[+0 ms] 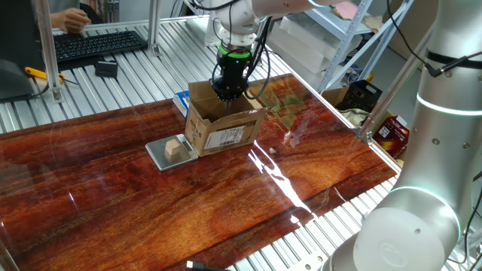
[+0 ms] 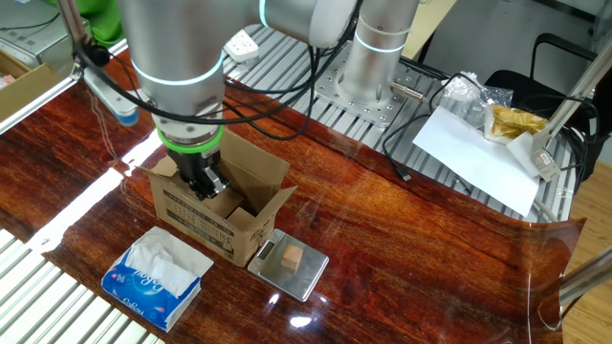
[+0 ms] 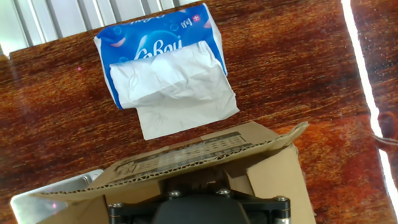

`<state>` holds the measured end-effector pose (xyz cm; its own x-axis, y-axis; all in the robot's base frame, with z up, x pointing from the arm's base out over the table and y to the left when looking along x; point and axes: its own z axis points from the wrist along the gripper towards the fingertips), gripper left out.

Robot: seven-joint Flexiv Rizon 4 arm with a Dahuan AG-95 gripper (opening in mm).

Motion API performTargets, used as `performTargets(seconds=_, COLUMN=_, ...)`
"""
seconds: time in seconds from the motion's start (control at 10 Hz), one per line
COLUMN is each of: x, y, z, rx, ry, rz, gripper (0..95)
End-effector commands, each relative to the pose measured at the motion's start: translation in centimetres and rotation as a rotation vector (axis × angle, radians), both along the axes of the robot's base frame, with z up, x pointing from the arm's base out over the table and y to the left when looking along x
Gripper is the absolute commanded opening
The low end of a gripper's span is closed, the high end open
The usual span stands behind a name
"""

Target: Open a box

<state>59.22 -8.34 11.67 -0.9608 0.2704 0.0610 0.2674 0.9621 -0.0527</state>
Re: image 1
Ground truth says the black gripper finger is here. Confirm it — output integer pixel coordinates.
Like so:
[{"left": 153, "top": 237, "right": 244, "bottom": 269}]
[
  {"left": 228, "top": 86, "right": 246, "bottom": 110},
  {"left": 213, "top": 85, "right": 231, "bottom": 110}
]

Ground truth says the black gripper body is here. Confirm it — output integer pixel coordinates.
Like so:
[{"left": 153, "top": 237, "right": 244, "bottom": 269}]
[{"left": 212, "top": 54, "right": 252, "bottom": 93}]

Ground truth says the brown cardboard box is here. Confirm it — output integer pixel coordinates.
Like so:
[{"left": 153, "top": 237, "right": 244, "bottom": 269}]
[{"left": 184, "top": 78, "right": 269, "bottom": 158}]

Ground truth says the white foam box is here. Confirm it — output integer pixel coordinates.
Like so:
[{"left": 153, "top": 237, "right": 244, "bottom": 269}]
[{"left": 267, "top": 14, "right": 362, "bottom": 78}]

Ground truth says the open cardboard storage box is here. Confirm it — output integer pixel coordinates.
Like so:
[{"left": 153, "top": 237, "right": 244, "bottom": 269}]
[{"left": 322, "top": 86, "right": 411, "bottom": 169}]

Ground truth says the small black box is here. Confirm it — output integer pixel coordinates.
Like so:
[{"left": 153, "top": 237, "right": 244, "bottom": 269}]
[{"left": 94, "top": 59, "right": 119, "bottom": 79}]

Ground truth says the red printed box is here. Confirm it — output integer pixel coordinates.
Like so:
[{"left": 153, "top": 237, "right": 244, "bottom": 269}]
[{"left": 371, "top": 115, "right": 410, "bottom": 160}]

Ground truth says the bare person hand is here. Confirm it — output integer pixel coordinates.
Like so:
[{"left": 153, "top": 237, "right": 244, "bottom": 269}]
[{"left": 59, "top": 7, "right": 93, "bottom": 35}]

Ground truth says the blue tissue pack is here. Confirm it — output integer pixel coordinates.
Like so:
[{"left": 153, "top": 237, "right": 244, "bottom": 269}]
[{"left": 172, "top": 90, "right": 190, "bottom": 118}]

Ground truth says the white stand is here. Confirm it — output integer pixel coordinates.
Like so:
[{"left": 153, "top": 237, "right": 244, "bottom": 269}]
[{"left": 185, "top": 0, "right": 227, "bottom": 47}]

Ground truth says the small wooden cube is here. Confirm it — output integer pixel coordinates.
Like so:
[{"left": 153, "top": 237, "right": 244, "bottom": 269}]
[{"left": 164, "top": 138, "right": 183, "bottom": 157}]

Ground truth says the silver digital kitchen scale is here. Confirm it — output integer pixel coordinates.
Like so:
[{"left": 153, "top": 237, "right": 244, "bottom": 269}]
[{"left": 145, "top": 133, "right": 200, "bottom": 172}]

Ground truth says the white metal shelf rack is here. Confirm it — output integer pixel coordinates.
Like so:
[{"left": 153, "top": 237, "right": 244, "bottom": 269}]
[{"left": 300, "top": 0, "right": 415, "bottom": 93}]

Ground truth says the black plastic crate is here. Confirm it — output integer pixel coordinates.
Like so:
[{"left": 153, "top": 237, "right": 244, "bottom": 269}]
[{"left": 336, "top": 79, "right": 383, "bottom": 114}]

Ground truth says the wood grain table mat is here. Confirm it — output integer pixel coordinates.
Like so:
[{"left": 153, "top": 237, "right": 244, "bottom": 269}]
[
  {"left": 259, "top": 73, "right": 398, "bottom": 227},
  {"left": 0, "top": 77, "right": 313, "bottom": 271}
]

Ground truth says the pink cloth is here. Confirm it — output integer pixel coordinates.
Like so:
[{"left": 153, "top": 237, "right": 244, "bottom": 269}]
[{"left": 333, "top": 0, "right": 358, "bottom": 20}]

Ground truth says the black keyboard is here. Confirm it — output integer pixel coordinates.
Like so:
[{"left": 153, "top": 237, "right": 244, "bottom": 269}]
[{"left": 52, "top": 29, "right": 149, "bottom": 64}]

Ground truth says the large cardboard carton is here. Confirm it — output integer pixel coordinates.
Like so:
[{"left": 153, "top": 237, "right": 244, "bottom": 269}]
[{"left": 383, "top": 0, "right": 440, "bottom": 61}]

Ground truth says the black monitor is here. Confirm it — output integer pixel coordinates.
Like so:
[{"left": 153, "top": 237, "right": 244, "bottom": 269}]
[{"left": 0, "top": 0, "right": 48, "bottom": 103}]

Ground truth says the green flange ring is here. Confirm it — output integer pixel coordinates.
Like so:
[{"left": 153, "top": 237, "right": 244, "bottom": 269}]
[{"left": 217, "top": 41, "right": 253, "bottom": 60}]

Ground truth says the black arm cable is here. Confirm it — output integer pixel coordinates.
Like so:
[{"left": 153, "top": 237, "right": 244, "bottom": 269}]
[{"left": 188, "top": 0, "right": 273, "bottom": 102}]

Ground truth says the aluminium frame post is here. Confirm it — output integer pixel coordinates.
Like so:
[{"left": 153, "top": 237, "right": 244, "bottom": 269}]
[
  {"left": 32, "top": 0, "right": 66, "bottom": 104},
  {"left": 148, "top": 0, "right": 163, "bottom": 57},
  {"left": 356, "top": 22, "right": 434, "bottom": 143}
]

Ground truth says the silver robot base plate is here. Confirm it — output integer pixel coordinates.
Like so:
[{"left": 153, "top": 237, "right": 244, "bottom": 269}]
[{"left": 278, "top": 250, "right": 332, "bottom": 271}]

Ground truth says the yellow handled tool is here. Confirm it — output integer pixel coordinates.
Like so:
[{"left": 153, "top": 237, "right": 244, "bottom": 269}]
[{"left": 24, "top": 66, "right": 66, "bottom": 84}]

